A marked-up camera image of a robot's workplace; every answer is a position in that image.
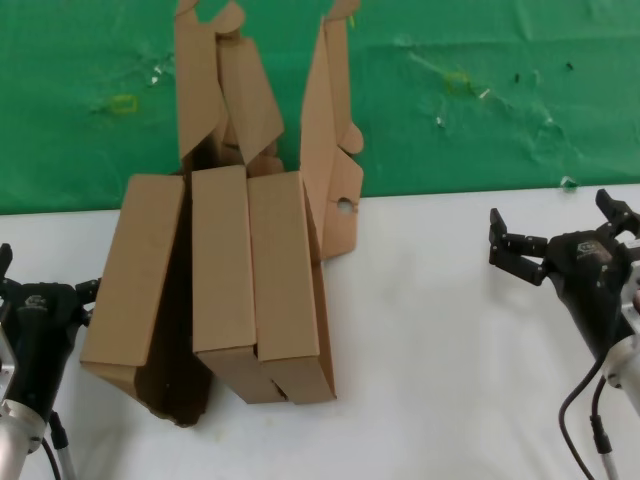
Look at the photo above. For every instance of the large open cardboard box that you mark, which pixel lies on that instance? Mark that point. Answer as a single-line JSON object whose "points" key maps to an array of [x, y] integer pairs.
{"points": [[135, 260]]}

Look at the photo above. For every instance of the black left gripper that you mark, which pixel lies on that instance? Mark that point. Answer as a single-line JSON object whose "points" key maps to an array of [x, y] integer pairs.
{"points": [[40, 330]]}

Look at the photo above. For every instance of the clear table edge clip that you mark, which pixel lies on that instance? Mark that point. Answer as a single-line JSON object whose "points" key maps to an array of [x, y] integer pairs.
{"points": [[568, 183]]}

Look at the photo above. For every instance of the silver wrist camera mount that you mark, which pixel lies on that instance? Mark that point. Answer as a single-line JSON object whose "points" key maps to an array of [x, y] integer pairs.
{"points": [[634, 280], [5, 365]]}

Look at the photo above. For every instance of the clear tape scrap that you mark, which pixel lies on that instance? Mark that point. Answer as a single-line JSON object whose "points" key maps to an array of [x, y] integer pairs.
{"points": [[156, 75], [440, 121], [485, 93]]}

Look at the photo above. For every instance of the green table cloth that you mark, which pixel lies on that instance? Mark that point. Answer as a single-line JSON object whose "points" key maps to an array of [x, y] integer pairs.
{"points": [[450, 150]]}

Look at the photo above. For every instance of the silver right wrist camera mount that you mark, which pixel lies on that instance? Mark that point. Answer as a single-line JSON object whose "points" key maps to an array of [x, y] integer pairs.
{"points": [[634, 280]]}

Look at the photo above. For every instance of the narrow cardboard box holed flap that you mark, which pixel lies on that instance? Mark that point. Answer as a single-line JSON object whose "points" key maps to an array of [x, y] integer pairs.
{"points": [[220, 260]]}

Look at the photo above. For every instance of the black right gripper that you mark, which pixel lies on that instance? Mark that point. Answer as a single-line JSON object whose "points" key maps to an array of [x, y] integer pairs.
{"points": [[590, 280]]}

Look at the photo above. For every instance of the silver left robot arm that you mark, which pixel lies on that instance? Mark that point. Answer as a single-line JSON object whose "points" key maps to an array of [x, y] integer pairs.
{"points": [[15, 440]]}

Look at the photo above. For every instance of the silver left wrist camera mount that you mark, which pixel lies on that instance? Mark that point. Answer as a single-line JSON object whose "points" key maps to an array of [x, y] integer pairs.
{"points": [[5, 365]]}

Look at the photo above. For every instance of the cardboard mailer box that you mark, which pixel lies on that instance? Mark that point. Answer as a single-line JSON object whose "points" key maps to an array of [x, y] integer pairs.
{"points": [[280, 270]]}

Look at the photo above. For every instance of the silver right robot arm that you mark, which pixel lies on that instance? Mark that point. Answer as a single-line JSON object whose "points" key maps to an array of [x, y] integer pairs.
{"points": [[625, 365]]}

